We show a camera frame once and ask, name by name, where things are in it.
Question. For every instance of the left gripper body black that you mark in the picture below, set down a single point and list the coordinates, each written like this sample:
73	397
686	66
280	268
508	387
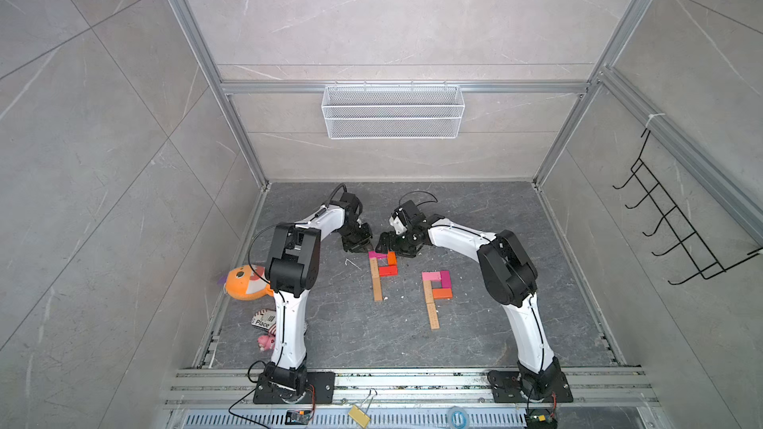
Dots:
359	238

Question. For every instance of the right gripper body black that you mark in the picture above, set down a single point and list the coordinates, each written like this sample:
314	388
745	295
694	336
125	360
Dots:
404	244

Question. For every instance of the magenta block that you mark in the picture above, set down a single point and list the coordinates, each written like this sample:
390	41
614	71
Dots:
445	279
377	255

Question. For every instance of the wooden block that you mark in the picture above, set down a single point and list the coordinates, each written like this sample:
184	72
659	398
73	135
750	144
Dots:
432	316
377	289
374	269
427	289

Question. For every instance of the red block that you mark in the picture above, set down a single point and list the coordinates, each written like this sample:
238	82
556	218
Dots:
387	271

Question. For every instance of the light pink block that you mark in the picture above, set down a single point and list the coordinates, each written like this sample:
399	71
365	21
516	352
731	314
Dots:
431	276

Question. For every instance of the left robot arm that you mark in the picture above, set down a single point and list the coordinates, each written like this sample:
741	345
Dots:
292	268

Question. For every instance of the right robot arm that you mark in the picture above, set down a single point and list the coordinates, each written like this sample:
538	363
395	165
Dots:
509	276

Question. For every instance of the orange plush toy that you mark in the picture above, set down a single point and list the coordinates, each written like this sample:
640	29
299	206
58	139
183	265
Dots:
245	284

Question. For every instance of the pink pig toy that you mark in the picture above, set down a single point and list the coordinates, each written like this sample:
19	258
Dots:
266	342

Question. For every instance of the yellow tag with clip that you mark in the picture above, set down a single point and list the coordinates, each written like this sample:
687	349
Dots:
359	412

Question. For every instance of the tape roll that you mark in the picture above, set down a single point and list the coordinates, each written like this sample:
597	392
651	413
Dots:
457	418

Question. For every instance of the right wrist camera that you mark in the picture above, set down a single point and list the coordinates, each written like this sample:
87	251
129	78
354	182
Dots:
398	224

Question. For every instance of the white wire mesh basket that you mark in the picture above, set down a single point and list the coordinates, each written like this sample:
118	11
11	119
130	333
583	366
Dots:
392	111

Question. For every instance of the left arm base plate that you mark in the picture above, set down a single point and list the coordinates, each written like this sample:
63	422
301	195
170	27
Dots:
319	387

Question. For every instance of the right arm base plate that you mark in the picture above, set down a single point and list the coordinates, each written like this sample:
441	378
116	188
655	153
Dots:
506	386

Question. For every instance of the black wire hook rack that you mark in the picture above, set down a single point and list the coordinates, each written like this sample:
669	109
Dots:
675	222

